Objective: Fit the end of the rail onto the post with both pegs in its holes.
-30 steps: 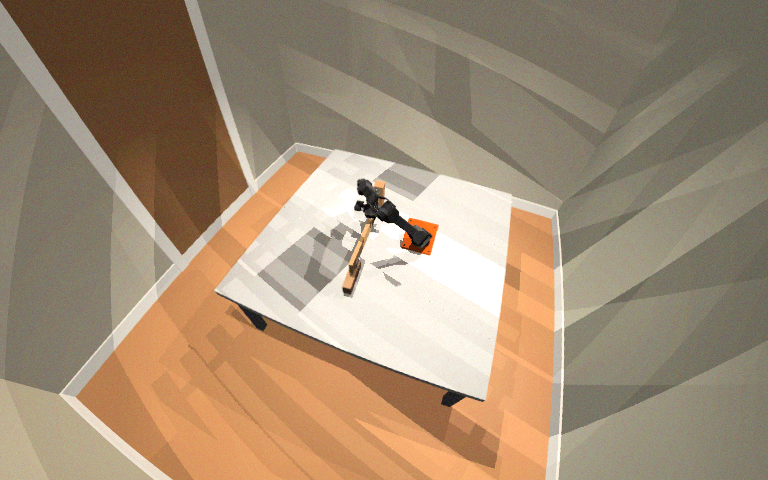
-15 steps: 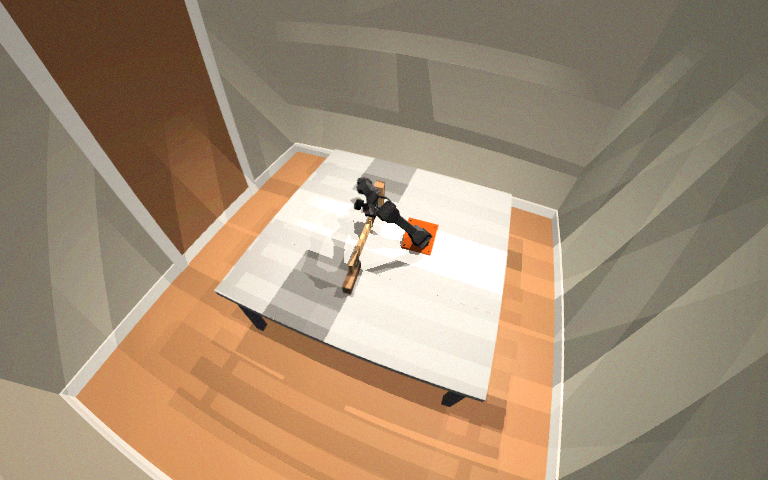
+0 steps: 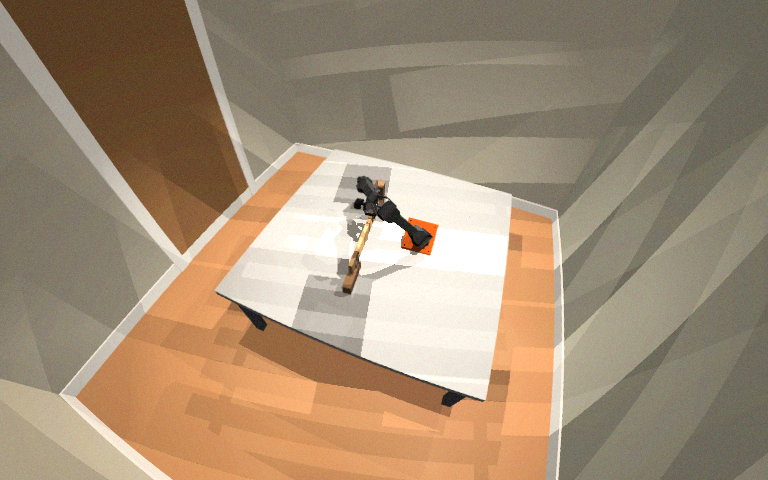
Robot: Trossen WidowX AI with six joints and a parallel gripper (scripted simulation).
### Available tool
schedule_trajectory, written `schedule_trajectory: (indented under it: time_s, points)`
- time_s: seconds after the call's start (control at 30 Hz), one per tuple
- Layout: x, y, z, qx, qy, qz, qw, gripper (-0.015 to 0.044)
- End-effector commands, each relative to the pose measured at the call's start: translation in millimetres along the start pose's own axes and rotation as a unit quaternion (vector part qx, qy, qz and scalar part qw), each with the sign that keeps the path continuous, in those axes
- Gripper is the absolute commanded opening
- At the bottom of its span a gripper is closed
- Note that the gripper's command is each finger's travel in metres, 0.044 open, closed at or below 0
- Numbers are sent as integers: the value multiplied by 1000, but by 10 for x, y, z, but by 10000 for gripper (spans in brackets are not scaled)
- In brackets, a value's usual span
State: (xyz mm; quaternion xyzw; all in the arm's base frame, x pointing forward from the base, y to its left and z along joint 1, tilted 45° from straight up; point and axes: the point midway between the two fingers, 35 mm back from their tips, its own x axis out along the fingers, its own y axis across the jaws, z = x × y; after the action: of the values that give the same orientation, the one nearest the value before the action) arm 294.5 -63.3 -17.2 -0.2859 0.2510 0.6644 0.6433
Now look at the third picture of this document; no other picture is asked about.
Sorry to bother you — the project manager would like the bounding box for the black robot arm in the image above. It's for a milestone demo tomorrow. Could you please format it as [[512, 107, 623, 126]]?
[[356, 176, 433, 249]]

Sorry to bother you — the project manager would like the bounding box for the long wooden rail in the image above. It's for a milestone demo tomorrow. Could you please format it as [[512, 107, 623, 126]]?
[[348, 216, 375, 274]]

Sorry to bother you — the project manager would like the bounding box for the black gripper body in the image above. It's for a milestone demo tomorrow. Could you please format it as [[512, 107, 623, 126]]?
[[354, 198, 382, 209]]

